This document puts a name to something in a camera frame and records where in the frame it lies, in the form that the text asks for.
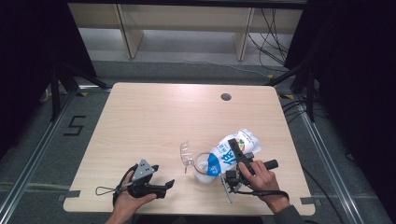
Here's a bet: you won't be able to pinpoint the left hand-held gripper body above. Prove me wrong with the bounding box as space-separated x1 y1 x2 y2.
126 159 168 200

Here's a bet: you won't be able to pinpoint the thin wire loop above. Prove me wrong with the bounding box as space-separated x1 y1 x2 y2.
94 185 119 197

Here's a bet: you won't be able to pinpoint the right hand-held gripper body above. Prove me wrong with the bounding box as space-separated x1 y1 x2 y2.
219 151 279 205

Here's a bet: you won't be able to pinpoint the black metal stand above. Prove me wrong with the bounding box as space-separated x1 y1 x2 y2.
264 62 316 123
49 62 110 123

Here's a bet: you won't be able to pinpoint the person's right hand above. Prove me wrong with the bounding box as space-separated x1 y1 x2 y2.
237 160 291 215

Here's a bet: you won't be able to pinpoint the black curtain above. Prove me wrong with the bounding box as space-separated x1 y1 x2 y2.
284 0 396 223
0 0 98 158

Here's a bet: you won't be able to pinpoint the light wooden shelf unit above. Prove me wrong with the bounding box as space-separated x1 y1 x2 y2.
66 3 304 62

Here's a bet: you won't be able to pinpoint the white and blue milk pouch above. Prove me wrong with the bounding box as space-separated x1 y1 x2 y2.
206 128 262 177

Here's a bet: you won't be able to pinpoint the black floor cable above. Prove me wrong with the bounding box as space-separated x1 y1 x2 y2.
300 165 345 224

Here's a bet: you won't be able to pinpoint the person's left hand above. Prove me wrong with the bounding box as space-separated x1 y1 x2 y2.
112 172 158 217

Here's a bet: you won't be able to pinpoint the black wrist strap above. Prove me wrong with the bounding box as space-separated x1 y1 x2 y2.
235 189 291 203
112 163 138 206

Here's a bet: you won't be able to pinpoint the aluminium floor rail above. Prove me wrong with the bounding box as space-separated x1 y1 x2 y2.
0 89 79 224
297 102 366 224

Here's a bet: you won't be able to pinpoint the black floor cables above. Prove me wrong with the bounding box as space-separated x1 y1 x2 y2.
280 98 329 124

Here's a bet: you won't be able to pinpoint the bundle of black cables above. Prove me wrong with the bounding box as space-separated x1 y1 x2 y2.
247 7 291 67

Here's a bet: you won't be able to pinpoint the clear plastic cup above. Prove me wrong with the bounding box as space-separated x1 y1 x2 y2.
193 151 220 185

